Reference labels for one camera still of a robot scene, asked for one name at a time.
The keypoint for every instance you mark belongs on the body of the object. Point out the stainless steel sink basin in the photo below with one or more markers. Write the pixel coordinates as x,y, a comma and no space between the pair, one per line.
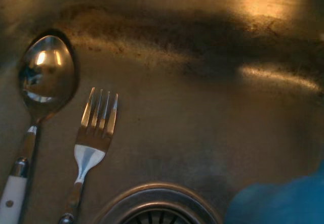
182,107

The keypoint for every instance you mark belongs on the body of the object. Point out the steel fork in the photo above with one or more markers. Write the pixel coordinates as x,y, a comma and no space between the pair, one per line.
93,138

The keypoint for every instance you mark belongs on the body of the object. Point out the round metal sink drain strainer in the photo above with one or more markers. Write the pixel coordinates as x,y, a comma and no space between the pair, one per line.
157,198

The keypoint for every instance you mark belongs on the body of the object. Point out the blue cloth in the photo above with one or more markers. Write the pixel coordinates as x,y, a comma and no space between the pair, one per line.
283,201

